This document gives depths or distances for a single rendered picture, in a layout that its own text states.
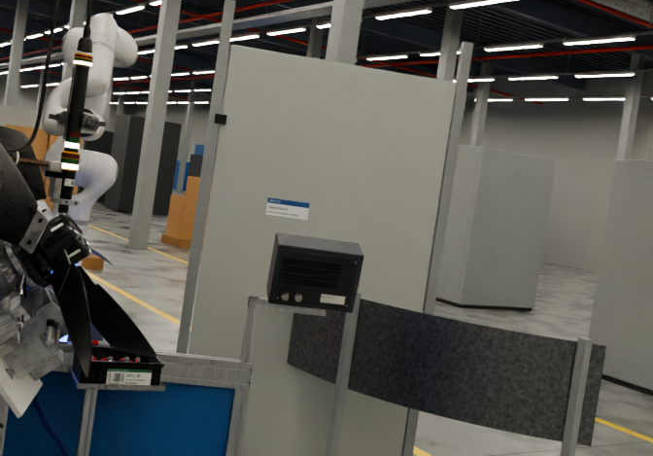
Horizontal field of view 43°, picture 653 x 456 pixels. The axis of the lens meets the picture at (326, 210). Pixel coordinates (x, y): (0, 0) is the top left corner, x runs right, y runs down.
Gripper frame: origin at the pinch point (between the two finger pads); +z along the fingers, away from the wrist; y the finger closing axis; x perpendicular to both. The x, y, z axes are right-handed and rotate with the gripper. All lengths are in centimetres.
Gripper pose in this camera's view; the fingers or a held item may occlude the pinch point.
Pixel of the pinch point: (74, 119)
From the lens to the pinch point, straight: 212.2
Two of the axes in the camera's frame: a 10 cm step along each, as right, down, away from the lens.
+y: -9.8, -1.3, -1.7
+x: 1.4, -9.9, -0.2
